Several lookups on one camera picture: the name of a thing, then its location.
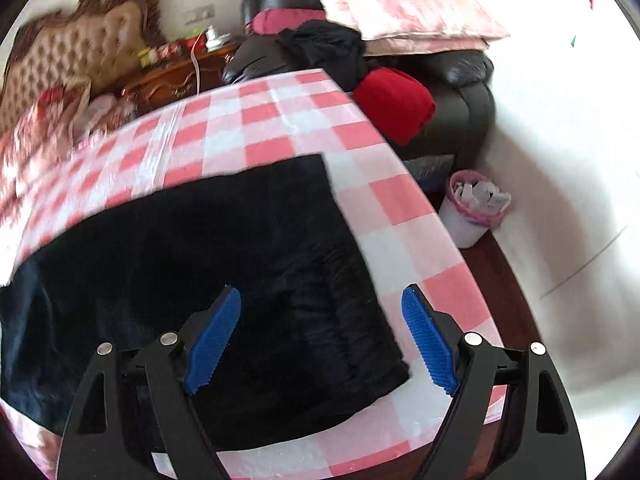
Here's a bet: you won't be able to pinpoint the large pink floral pillow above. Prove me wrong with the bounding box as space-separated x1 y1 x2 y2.
310 0 511 43

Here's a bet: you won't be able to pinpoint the flat pink pillow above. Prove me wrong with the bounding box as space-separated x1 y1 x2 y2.
362 37 488 57

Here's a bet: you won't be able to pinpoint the maroon cushion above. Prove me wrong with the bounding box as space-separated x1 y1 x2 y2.
247 8 326 36

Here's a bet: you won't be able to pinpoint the red floral bedding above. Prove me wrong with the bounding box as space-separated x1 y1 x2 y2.
0 85 138 171

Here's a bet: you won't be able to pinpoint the white cable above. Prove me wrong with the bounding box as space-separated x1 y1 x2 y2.
189 30 208 96

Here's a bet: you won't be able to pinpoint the red garment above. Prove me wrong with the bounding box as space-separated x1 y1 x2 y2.
352 66 437 147

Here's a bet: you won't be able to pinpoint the black leather sofa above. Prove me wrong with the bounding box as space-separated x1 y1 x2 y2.
222 0 496 171

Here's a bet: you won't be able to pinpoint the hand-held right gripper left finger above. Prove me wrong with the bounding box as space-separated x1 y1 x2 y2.
55 285 242 480

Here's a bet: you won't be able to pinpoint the black garment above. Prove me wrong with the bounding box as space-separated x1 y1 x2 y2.
275 20 381 93

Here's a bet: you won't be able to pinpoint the dark plastic bag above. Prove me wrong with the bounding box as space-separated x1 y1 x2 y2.
405 155 456 193

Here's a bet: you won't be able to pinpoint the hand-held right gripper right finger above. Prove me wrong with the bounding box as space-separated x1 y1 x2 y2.
401 284 587 480

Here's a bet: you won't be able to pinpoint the white trash bin pink bag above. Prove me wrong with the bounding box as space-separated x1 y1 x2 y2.
437 170 512 250

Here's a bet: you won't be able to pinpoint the tufted beige bed headboard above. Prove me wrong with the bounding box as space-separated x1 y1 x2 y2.
0 0 166 133

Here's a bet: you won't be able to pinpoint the black pants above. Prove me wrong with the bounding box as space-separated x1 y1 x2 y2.
0 154 412 453

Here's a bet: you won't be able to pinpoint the carved wooden nightstand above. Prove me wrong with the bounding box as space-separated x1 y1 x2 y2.
120 42 241 113

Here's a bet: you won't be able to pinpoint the pink white checked tablecloth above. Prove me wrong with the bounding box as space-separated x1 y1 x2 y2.
0 67 506 480

